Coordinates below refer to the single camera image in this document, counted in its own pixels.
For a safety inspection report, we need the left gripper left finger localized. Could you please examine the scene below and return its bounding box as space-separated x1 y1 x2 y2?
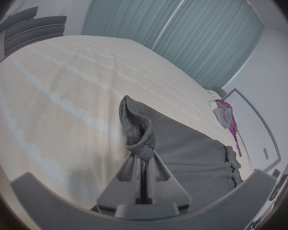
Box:
97 152 142 210

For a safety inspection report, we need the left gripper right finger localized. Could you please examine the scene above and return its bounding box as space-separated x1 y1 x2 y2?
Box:
146 150 192 209

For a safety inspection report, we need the black T-shirt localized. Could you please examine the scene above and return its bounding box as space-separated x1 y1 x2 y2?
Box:
119 95 244 189

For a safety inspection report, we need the bed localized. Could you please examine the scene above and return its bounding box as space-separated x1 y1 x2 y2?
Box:
0 35 281 211

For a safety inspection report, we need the purple satin garment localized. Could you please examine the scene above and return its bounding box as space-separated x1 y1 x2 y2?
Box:
217 99 243 157

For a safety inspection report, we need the grey knit garment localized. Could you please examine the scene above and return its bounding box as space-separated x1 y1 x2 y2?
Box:
212 103 232 129

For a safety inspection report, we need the white printed pillow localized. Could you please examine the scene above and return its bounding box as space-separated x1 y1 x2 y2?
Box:
204 88 221 100

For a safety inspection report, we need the grey bedside table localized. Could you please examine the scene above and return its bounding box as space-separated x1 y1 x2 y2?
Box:
212 86 225 98

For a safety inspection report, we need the blue-green curtain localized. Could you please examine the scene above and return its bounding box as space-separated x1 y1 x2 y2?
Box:
152 0 265 88
81 0 191 50

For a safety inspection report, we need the black chest of drawers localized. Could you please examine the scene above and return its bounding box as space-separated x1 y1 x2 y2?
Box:
0 6 68 70

